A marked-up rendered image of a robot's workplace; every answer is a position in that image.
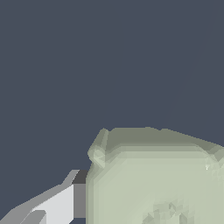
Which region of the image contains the pale green blocky object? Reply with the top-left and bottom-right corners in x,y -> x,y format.
85,127 -> 224,224

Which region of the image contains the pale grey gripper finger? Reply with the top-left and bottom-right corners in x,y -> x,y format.
0,169 -> 89,224

